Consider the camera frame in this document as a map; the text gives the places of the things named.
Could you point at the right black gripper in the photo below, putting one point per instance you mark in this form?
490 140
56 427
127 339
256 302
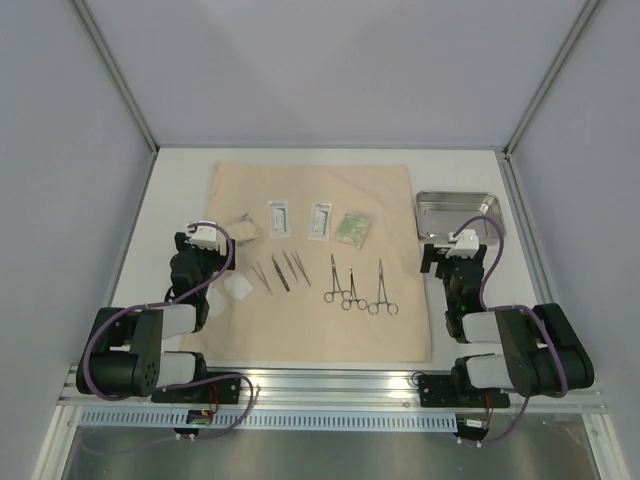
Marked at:
430 255

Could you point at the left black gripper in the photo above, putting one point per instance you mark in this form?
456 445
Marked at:
183 242

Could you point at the white gauze pad stack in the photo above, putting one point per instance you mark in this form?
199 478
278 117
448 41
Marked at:
236 286

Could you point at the suture packet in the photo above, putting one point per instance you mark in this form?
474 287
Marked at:
320 222
279 219

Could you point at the green mesh packet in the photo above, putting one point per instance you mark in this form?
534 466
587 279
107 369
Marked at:
353 229

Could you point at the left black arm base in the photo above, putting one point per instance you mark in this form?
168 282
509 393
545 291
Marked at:
223 391

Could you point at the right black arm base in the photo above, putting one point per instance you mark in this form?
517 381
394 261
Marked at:
448 391

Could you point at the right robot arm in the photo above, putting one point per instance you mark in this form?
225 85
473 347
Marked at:
542 353

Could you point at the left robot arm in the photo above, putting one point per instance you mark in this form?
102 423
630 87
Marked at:
122 357

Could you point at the stainless steel tray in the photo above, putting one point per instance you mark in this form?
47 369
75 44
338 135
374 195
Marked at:
440 212

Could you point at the thin steel tweezers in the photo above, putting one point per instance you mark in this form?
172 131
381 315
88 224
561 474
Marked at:
262 276

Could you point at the right long needle holder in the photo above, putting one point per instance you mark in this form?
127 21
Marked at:
382 301

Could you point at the curved tip steel tweezers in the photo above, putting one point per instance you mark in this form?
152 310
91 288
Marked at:
280 274

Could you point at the straight steel tweezers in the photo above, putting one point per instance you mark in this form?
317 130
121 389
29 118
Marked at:
290 265

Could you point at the small middle hemostat forceps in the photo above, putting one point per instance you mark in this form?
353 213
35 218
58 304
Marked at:
351 298

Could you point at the long pointed steel tweezers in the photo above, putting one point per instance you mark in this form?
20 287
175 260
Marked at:
300 266

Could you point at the beige cloth mat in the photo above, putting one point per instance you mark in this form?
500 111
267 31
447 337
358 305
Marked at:
299 326

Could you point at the left steel hemostat forceps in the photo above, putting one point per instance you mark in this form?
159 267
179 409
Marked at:
336 290

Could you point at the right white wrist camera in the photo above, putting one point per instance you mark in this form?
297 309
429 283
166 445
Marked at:
464 244

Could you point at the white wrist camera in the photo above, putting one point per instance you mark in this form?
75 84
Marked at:
202 234
464 244

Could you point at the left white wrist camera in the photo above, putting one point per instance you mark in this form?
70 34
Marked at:
202 234

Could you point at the aluminium mounting rail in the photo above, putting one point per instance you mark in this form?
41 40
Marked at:
343 390

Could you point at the slotted cable duct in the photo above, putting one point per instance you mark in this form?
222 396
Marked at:
275 420

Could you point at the left aluminium frame post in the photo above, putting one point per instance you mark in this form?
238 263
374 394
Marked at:
85 16

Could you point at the aluminium frame post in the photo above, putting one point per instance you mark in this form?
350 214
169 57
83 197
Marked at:
582 21
85 16

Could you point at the right aluminium frame post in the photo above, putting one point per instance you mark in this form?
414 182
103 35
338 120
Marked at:
582 21

